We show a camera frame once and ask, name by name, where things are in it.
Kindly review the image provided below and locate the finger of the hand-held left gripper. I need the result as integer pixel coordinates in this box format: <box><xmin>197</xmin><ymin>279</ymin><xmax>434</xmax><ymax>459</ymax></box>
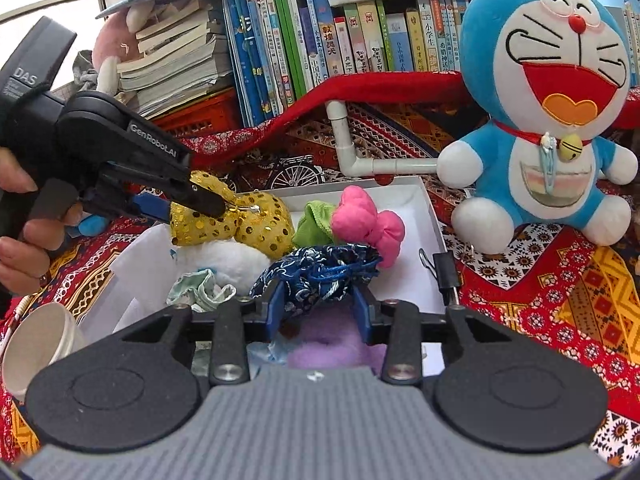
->
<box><xmin>127</xmin><ymin>195</ymin><xmax>173</xmax><ymax>223</ymax></box>
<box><xmin>102</xmin><ymin>160</ymin><xmax>228</xmax><ymax>218</ymax></box>

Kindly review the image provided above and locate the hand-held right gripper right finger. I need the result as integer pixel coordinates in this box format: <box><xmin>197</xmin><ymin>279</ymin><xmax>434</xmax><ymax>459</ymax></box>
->
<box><xmin>350</xmin><ymin>285</ymin><xmax>511</xmax><ymax>386</ymax></box>

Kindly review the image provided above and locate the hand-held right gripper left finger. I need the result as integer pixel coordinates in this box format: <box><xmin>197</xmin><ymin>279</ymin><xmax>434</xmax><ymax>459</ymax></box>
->
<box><xmin>117</xmin><ymin>280</ymin><xmax>288</xmax><ymax>386</ymax></box>

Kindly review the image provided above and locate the purple fluffy plush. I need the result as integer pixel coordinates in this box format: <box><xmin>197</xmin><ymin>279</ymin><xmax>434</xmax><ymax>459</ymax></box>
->
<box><xmin>285</xmin><ymin>310</ymin><xmax>388</xmax><ymax>376</ymax></box>

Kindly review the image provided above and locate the blue brocade drawstring pouch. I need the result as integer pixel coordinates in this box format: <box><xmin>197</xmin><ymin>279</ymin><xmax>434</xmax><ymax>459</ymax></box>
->
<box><xmin>249</xmin><ymin>242</ymin><xmax>383</xmax><ymax>318</ymax></box>

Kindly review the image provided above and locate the white fluffy plush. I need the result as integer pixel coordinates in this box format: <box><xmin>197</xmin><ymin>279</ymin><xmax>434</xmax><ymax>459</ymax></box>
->
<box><xmin>172</xmin><ymin>237</ymin><xmax>273</xmax><ymax>296</ymax></box>

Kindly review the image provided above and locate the gold sequin bow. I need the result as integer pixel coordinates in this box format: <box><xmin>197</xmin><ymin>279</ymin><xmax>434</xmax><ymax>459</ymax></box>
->
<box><xmin>169</xmin><ymin>170</ymin><xmax>296</xmax><ymax>260</ymax></box>

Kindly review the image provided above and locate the pale green floral scrunchie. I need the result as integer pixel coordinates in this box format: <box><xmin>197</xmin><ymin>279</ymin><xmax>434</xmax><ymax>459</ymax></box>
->
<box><xmin>166</xmin><ymin>267</ymin><xmax>237</xmax><ymax>313</ymax></box>

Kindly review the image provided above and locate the green cloth bow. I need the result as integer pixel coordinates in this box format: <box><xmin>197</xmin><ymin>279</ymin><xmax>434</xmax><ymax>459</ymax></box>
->
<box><xmin>291</xmin><ymin>200</ymin><xmax>336</xmax><ymax>248</ymax></box>

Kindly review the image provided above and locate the pink cloth bow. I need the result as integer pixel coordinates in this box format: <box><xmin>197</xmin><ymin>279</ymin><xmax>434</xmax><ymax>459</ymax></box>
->
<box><xmin>330</xmin><ymin>185</ymin><xmax>406</xmax><ymax>268</ymax></box>

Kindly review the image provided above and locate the white box tray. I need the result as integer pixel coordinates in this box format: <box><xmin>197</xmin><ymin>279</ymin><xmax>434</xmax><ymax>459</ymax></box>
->
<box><xmin>77</xmin><ymin>175</ymin><xmax>451</xmax><ymax>376</ymax></box>

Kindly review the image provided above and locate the white paper cup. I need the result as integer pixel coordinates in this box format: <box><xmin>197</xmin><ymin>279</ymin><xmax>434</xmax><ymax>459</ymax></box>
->
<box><xmin>0</xmin><ymin>302</ymin><xmax>88</xmax><ymax>403</ymax></box>

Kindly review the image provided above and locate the person's left hand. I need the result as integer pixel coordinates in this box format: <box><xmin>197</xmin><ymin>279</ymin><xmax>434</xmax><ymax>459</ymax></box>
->
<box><xmin>0</xmin><ymin>147</ymin><xmax>83</xmax><ymax>301</ymax></box>

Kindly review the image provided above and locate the grey cloth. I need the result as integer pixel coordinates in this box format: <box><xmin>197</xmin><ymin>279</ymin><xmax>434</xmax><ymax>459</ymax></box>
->
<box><xmin>72</xmin><ymin>50</ymin><xmax>103</xmax><ymax>96</ymax></box>

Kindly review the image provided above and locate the round blue plush toy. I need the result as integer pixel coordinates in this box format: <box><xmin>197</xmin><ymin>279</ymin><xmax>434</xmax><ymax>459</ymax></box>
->
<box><xmin>65</xmin><ymin>212</ymin><xmax>108</xmax><ymax>238</ymax></box>

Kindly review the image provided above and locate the red plastic crate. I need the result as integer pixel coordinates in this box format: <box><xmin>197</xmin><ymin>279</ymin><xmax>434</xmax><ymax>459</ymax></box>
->
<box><xmin>150</xmin><ymin>87</ymin><xmax>243</xmax><ymax>138</ymax></box>

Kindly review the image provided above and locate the pink plush toy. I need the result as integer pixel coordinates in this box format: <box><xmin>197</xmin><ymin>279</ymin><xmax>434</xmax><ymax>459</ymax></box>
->
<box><xmin>92</xmin><ymin>2</ymin><xmax>161</xmax><ymax>96</ymax></box>

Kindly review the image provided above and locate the black binder clip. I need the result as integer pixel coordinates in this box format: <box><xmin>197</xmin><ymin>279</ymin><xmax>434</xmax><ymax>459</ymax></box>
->
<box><xmin>417</xmin><ymin>247</ymin><xmax>461</xmax><ymax>306</ymax></box>

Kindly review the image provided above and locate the miniature metal bicycle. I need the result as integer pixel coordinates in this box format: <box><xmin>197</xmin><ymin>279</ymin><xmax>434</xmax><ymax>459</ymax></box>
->
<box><xmin>220</xmin><ymin>155</ymin><xmax>326</xmax><ymax>193</ymax></box>

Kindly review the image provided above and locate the stack of lying books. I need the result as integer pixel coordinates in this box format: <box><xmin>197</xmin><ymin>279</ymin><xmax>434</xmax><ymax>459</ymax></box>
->
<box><xmin>115</xmin><ymin>0</ymin><xmax>236</xmax><ymax>118</ymax></box>

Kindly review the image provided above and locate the white plastic pipe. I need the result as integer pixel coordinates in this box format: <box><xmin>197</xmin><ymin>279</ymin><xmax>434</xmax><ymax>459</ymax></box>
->
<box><xmin>325</xmin><ymin>100</ymin><xmax>441</xmax><ymax>178</ymax></box>

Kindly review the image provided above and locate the row of upright books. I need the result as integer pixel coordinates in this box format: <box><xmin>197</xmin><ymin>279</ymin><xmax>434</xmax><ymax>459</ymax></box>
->
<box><xmin>220</xmin><ymin>0</ymin><xmax>640</xmax><ymax>128</ymax></box>

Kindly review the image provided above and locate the blue cat plush toy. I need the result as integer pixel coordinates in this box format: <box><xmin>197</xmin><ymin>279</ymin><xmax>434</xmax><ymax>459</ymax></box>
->
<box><xmin>437</xmin><ymin>0</ymin><xmax>640</xmax><ymax>261</ymax></box>

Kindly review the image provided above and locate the white cord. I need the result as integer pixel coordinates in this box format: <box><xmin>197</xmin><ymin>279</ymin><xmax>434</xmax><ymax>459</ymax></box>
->
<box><xmin>0</xmin><ymin>294</ymin><xmax>32</xmax><ymax>361</ymax></box>

